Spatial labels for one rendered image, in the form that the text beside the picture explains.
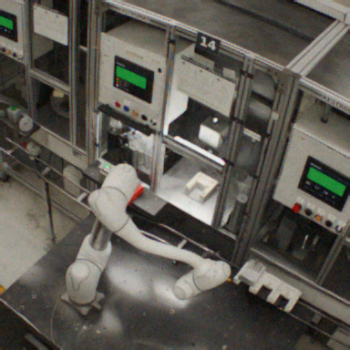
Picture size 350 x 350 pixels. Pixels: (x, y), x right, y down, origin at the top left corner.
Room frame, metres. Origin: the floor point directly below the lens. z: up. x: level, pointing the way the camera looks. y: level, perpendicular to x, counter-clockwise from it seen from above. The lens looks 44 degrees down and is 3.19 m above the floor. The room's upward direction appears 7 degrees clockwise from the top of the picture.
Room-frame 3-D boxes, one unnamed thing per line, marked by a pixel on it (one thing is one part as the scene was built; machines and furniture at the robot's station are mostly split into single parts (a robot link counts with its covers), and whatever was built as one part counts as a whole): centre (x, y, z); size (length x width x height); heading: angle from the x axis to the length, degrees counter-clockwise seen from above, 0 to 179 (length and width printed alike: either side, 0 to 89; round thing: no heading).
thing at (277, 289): (1.63, -0.59, 0.84); 0.36 x 0.14 x 0.10; 60
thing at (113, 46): (2.38, 0.22, 1.60); 0.42 x 0.29 x 0.46; 60
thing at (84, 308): (1.52, 0.39, 0.71); 0.22 x 0.18 x 0.06; 60
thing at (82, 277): (1.54, 0.40, 0.85); 0.18 x 0.16 x 0.22; 169
